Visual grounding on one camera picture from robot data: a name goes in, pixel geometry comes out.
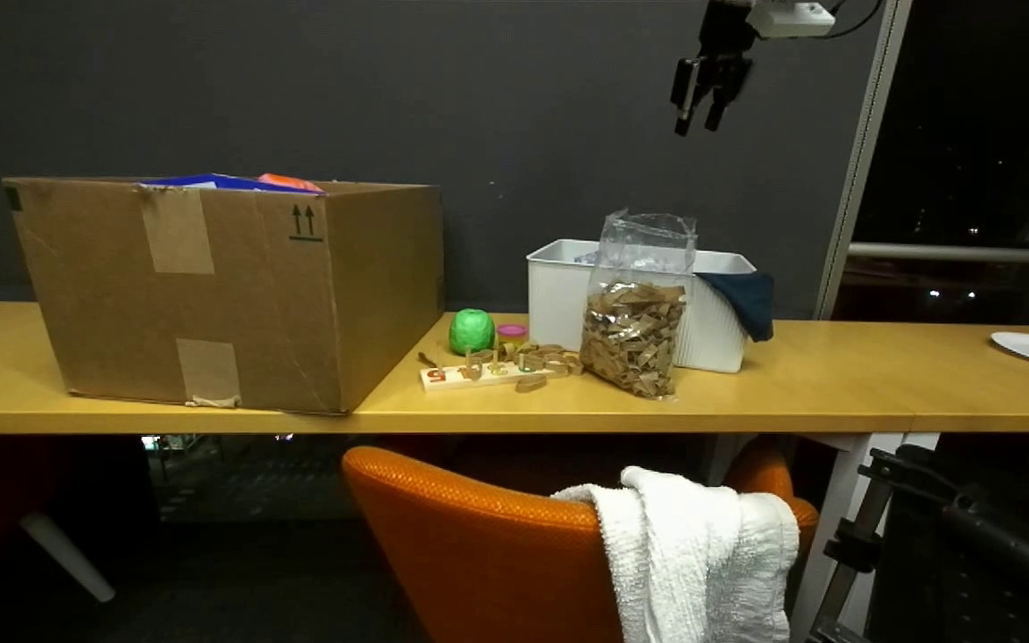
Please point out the wooden puzzle board with pieces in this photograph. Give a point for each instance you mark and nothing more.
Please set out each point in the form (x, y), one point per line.
(480, 373)

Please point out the white table leg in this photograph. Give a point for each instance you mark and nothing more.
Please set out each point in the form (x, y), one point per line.
(70, 560)
(831, 501)

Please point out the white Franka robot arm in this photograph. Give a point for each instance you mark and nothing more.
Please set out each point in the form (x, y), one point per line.
(791, 15)

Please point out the clear bag of brown chips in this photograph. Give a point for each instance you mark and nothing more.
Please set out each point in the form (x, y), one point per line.
(635, 332)

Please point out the green round toy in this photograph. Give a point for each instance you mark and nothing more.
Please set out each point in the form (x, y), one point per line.
(472, 330)

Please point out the small pink object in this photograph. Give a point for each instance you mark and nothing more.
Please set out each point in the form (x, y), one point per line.
(512, 330)

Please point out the white plastic washing basket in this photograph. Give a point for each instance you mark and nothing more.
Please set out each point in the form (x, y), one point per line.
(554, 298)

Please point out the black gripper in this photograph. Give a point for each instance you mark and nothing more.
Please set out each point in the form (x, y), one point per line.
(725, 35)

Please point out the white fluffy towel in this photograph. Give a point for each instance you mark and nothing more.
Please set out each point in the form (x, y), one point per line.
(693, 560)

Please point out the dark blue cloth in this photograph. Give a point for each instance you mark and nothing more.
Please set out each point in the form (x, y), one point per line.
(747, 306)

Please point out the blue purple item in box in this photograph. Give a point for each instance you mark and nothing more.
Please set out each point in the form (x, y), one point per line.
(204, 182)

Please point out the white window frame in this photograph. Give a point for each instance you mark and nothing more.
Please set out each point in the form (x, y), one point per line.
(867, 144)

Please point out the large cardboard box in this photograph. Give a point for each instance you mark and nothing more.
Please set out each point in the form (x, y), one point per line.
(241, 298)

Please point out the orange item in box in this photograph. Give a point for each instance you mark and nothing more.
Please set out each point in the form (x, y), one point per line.
(288, 182)

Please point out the orange chair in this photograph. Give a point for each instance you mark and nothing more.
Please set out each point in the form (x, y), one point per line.
(480, 560)

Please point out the black tripod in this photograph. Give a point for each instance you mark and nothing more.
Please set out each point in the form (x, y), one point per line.
(856, 549)

